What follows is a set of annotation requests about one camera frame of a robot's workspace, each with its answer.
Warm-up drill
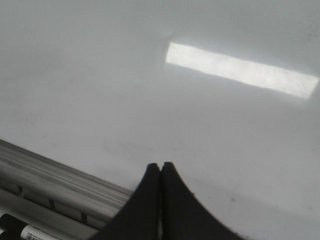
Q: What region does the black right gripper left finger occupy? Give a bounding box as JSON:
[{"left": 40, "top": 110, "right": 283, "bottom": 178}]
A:
[{"left": 90, "top": 163, "right": 161, "bottom": 240}]

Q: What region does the aluminium whiteboard tray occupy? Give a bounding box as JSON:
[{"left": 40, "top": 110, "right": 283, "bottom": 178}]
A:
[{"left": 0, "top": 140, "right": 132, "bottom": 240}]

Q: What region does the white whiteboard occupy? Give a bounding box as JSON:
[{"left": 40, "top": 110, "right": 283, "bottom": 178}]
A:
[{"left": 0, "top": 0, "right": 320, "bottom": 240}]

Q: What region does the black whiteboard marker with tape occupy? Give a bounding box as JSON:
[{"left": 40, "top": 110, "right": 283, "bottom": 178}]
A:
[{"left": 0, "top": 213, "right": 77, "bottom": 240}]

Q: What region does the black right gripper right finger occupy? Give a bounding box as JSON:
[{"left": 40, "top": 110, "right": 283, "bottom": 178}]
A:
[{"left": 161, "top": 162, "right": 240, "bottom": 240}]

